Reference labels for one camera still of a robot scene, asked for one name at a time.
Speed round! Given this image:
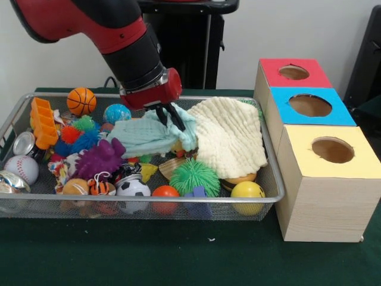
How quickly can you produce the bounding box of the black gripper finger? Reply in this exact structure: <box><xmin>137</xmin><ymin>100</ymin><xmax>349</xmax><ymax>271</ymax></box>
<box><xmin>154</xmin><ymin>105</ymin><xmax>169</xmax><ymax>128</ymax></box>
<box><xmin>166</xmin><ymin>102</ymin><xmax>187</xmax><ymax>132</ymax></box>

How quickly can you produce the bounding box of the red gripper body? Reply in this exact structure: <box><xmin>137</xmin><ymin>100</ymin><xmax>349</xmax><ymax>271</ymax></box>
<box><xmin>120</xmin><ymin>67</ymin><xmax>183</xmax><ymax>111</ymax></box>

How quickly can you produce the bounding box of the mint knitted cloth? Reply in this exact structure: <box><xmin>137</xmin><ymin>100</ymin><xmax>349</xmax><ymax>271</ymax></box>
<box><xmin>106</xmin><ymin>102</ymin><xmax>199</xmax><ymax>158</ymax></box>

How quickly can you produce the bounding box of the cream knitted cloth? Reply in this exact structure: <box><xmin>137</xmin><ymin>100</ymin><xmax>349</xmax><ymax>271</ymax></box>
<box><xmin>187</xmin><ymin>97</ymin><xmax>268</xmax><ymax>179</ymax></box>

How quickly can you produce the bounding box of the silver mesh bin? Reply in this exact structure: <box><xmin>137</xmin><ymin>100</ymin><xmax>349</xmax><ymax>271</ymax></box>
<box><xmin>0</xmin><ymin>92</ymin><xmax>286</xmax><ymax>222</ymax></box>

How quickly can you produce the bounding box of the wooden box with three holes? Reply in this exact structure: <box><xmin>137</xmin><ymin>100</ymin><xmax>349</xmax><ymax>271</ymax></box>
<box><xmin>254</xmin><ymin>58</ymin><xmax>381</xmax><ymax>243</ymax></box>

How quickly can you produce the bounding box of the blue globe ball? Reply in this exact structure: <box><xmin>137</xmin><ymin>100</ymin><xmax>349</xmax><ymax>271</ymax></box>
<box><xmin>103</xmin><ymin>104</ymin><xmax>132</xmax><ymax>125</ymax></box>

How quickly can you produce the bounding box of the orange toy basketball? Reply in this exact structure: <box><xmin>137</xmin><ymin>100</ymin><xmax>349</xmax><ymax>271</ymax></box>
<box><xmin>67</xmin><ymin>87</ymin><xmax>98</xmax><ymax>116</ymax></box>

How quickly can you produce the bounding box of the plain orange ball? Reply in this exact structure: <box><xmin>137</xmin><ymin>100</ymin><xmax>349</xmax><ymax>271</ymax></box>
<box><xmin>151</xmin><ymin>185</ymin><xmax>181</xmax><ymax>216</ymax></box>

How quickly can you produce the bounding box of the toy soccer ball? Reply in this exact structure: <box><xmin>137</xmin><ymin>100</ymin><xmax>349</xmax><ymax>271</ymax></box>
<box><xmin>115</xmin><ymin>178</ymin><xmax>152</xmax><ymax>215</ymax></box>

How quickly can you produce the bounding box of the purple bumpy soft toy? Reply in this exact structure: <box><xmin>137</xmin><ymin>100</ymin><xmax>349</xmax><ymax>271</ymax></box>
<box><xmin>73</xmin><ymin>137</ymin><xmax>126</xmax><ymax>181</ymax></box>

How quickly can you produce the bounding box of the yellow smiley ball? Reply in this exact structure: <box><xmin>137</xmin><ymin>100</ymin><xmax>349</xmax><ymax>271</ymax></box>
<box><xmin>230</xmin><ymin>181</ymin><xmax>266</xmax><ymax>216</ymax></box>

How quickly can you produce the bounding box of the large orange toy brick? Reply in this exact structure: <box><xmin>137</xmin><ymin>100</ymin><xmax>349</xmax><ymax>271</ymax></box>
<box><xmin>29</xmin><ymin>97</ymin><xmax>60</xmax><ymax>150</ymax></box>

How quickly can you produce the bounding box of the black can with silver top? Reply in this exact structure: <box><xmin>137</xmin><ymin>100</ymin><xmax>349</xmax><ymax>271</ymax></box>
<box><xmin>13</xmin><ymin>130</ymin><xmax>47</xmax><ymax>164</ymax></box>

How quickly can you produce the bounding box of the dark green table cloth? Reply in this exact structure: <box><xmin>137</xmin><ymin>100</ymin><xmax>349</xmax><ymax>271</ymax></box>
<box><xmin>0</xmin><ymin>87</ymin><xmax>381</xmax><ymax>286</ymax></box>
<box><xmin>351</xmin><ymin>94</ymin><xmax>381</xmax><ymax>144</ymax></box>

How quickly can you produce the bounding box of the white toy baseball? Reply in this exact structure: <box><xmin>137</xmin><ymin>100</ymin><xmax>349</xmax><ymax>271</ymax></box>
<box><xmin>4</xmin><ymin>154</ymin><xmax>40</xmax><ymax>185</ymax></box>

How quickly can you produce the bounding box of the crumpled silver can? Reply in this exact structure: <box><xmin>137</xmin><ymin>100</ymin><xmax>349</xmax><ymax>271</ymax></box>
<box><xmin>0</xmin><ymin>170</ymin><xmax>31</xmax><ymax>194</ymax></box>

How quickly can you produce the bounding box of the black stand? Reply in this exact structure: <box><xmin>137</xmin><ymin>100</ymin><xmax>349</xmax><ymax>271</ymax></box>
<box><xmin>343</xmin><ymin>4</ymin><xmax>381</xmax><ymax>104</ymax></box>

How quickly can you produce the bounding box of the black cable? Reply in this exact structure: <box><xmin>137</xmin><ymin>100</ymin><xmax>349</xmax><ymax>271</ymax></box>
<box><xmin>103</xmin><ymin>76</ymin><xmax>120</xmax><ymax>89</ymax></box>

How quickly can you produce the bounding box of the green stringy puffer ball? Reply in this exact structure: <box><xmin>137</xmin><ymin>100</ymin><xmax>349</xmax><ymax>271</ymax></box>
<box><xmin>169</xmin><ymin>157</ymin><xmax>221</xmax><ymax>198</ymax></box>

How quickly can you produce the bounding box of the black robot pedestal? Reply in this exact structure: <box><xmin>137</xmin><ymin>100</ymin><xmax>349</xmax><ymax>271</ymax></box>
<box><xmin>139</xmin><ymin>0</ymin><xmax>241</xmax><ymax>89</ymax></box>

